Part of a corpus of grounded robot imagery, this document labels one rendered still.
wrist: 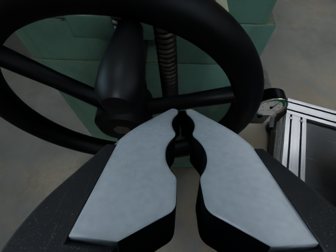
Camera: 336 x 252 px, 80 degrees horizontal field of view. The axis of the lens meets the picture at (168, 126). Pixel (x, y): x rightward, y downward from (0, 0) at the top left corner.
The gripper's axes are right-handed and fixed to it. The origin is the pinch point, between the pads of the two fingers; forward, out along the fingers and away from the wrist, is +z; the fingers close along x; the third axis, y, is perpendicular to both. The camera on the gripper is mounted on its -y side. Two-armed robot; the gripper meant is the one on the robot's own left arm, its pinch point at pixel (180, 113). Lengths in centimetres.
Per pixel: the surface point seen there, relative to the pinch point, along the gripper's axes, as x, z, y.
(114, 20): -6.4, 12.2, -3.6
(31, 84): -87, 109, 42
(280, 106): 22.0, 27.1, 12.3
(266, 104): 19.0, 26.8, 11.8
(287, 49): 83, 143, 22
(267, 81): 23.4, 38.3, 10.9
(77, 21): -11.0, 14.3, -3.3
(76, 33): -11.7, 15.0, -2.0
